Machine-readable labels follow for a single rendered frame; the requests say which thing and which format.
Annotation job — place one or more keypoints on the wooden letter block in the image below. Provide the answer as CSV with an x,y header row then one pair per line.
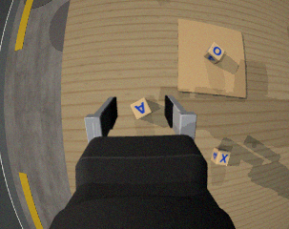
x,y
214,53
141,108
220,156

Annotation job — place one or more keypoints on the tan flat mat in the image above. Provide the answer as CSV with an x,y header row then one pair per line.
x,y
196,74

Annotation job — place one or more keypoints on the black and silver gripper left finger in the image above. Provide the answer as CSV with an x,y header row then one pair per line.
x,y
103,120

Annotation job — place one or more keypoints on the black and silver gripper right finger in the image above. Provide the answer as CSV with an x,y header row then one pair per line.
x,y
183,122

